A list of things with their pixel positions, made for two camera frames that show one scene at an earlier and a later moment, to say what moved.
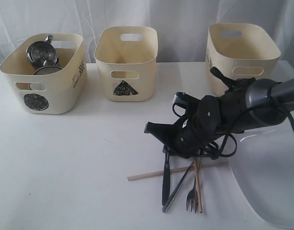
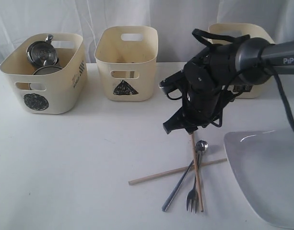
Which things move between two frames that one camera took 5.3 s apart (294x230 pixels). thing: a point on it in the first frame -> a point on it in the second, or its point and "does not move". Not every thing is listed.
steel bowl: [42, 71] does not move
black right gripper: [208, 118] -> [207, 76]
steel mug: [42, 54] does not move
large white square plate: [266, 165] does not move
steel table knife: [166, 188] -> [132, 73]
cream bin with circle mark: [48, 94] does not move
